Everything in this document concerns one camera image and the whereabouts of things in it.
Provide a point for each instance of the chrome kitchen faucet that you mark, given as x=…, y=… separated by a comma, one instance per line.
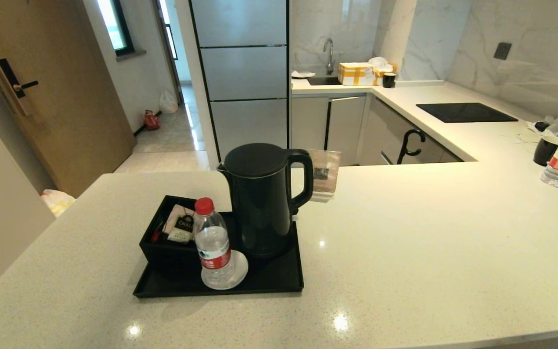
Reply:
x=330, y=49

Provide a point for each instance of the brown wooden door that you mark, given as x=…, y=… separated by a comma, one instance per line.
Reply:
x=66, y=97

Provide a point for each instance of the small yellow-taped cardboard box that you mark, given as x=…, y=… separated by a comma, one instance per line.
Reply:
x=380, y=75

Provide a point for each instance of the black divided organizer box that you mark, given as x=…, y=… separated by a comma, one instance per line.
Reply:
x=167, y=254

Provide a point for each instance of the black framed window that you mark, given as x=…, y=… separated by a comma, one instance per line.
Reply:
x=114, y=24

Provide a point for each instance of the black rectangular serving tray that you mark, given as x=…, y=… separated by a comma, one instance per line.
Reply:
x=279, y=281

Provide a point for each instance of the red bag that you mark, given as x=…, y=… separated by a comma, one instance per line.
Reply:
x=151, y=120

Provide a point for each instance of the large yellow-taped cardboard box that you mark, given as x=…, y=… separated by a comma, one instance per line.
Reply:
x=355, y=74

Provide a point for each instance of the crumpled clear plastic packaging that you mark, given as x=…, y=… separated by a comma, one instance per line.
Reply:
x=556, y=125

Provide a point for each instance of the crumpled white plastic wrap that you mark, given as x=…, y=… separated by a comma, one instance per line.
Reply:
x=379, y=61

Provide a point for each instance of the dark kitchen sink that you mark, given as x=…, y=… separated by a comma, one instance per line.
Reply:
x=325, y=81

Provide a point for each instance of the black mug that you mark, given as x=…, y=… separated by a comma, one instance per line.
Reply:
x=545, y=151

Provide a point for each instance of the small red sachet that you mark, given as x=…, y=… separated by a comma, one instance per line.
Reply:
x=156, y=235

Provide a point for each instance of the dark wall socket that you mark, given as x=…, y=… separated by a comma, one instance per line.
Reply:
x=503, y=51

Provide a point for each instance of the white and yellow plastic bag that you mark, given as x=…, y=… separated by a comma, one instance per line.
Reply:
x=57, y=201

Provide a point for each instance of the black and gold door lock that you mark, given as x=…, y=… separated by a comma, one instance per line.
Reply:
x=10, y=81

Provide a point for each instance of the small black cup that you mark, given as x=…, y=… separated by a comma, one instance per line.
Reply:
x=389, y=80

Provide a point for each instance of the silver refrigerator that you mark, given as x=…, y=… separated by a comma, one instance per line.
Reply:
x=245, y=72

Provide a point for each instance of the white dish cloth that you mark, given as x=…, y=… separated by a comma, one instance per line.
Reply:
x=303, y=74

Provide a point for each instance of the white cabinet door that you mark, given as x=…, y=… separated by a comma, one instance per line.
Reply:
x=308, y=121
x=347, y=126

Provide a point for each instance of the black electric kettle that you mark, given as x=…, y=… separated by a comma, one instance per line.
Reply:
x=264, y=203

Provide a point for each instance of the black induction cooktop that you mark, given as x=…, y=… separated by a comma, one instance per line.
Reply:
x=465, y=112

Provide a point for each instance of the acrylic QR code sign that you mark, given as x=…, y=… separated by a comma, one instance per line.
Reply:
x=326, y=170

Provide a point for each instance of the beige tea bag sachet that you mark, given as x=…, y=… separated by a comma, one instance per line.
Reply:
x=179, y=223

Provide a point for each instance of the white round paper coaster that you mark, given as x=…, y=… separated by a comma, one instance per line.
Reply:
x=240, y=266

